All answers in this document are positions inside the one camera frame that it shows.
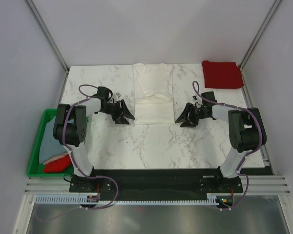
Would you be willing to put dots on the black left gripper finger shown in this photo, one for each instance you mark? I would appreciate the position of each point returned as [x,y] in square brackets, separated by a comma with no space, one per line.
[124,111]
[120,120]

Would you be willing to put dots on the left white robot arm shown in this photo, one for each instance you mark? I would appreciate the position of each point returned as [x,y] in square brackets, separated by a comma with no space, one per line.
[71,125]

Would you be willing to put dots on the white slotted cable duct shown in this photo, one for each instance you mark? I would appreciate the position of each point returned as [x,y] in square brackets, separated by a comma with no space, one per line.
[99,200]

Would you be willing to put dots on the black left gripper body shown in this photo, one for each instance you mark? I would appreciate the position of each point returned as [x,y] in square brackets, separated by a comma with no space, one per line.
[114,110]

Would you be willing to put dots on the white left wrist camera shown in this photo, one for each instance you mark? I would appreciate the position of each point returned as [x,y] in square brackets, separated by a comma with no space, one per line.
[116,97]

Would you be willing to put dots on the pink t shirt in bin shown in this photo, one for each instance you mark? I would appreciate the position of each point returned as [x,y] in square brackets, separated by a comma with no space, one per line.
[54,158]

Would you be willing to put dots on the left aluminium corner post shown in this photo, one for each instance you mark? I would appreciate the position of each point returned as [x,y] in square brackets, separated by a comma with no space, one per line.
[43,27]

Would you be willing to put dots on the folded red t shirt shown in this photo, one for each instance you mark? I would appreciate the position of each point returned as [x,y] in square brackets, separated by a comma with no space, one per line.
[222,75]

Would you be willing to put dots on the white t shirt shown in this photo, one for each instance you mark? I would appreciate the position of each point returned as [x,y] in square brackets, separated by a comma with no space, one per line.
[153,94]

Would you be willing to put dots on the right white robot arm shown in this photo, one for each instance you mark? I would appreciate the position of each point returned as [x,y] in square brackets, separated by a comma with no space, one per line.
[246,129]

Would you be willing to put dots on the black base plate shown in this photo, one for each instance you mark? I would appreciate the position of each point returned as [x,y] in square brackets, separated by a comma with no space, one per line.
[112,174]

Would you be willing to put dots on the aluminium corner post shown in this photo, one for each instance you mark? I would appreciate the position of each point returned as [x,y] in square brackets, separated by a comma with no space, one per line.
[260,32]
[43,27]

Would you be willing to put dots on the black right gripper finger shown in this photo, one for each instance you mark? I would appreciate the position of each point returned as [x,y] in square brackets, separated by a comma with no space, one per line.
[184,116]
[188,123]

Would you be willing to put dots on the red t shirt in bin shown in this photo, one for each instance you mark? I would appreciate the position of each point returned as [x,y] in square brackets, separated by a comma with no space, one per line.
[58,165]

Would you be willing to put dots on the right aluminium corner post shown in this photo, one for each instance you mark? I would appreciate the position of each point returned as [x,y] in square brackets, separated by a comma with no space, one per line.
[260,32]

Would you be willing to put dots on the aluminium frame rail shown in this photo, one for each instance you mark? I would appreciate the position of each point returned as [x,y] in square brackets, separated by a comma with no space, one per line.
[253,185]

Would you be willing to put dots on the grey-blue t shirt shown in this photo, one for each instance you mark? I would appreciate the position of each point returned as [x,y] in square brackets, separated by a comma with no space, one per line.
[50,147]

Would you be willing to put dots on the green plastic bin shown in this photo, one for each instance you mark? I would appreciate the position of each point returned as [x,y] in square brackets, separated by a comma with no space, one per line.
[35,169]

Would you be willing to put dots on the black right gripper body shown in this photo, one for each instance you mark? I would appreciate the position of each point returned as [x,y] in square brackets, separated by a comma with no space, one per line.
[200,113]

